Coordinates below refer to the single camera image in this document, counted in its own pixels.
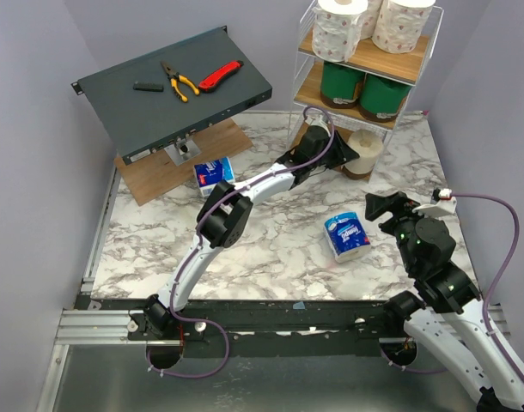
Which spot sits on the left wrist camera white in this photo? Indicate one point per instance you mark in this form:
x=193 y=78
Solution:
x=318 y=130

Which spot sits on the white wire wooden shelf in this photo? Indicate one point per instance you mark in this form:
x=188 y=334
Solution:
x=404 y=68

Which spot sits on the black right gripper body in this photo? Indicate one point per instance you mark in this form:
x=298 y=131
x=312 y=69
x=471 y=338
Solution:
x=393 y=210

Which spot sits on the beige brown paper roll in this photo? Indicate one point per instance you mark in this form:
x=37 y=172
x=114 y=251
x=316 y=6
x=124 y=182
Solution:
x=369 y=147

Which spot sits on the short floral paper roll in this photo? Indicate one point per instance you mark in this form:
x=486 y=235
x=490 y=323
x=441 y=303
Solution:
x=337 y=29

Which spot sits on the red black utility knife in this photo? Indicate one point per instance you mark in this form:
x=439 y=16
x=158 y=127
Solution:
x=213 y=81

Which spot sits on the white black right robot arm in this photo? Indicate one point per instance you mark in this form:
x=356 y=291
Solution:
x=448 y=314

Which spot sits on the large floral paper roll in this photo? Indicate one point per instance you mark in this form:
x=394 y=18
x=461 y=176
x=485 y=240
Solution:
x=400 y=23

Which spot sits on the green roll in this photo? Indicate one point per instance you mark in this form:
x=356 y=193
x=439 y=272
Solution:
x=340 y=85
x=381 y=99

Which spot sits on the black aluminium mounting rail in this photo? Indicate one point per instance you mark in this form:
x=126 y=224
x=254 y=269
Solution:
x=212 y=329

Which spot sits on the blue Tempo roll right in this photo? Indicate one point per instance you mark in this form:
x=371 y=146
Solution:
x=346 y=237

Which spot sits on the blue tempo roll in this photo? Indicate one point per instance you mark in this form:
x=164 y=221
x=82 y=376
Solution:
x=346 y=237
x=210 y=173

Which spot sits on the blue Tempo roll left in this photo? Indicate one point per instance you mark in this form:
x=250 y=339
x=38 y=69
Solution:
x=210 y=173

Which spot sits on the yellow handled pliers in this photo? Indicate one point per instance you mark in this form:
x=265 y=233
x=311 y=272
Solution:
x=176 y=79

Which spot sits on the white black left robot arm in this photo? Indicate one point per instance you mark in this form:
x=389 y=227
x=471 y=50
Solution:
x=224 y=216

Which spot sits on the dark grey rack panel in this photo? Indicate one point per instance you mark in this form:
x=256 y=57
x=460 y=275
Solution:
x=142 y=123

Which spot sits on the grey metal stand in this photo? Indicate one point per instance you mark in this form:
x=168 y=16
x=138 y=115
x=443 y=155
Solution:
x=182 y=150

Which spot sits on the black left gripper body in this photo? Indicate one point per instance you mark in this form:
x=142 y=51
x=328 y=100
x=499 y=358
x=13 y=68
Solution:
x=326 y=142

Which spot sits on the small black connector block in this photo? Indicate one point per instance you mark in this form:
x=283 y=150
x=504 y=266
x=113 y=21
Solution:
x=148 y=87

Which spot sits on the wooden base board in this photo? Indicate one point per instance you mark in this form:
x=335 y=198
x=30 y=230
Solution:
x=156 y=174

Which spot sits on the green roll front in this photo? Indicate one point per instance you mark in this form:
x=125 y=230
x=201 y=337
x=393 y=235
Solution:
x=381 y=99

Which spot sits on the small floral paper roll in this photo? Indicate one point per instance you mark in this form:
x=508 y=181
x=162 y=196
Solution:
x=370 y=17

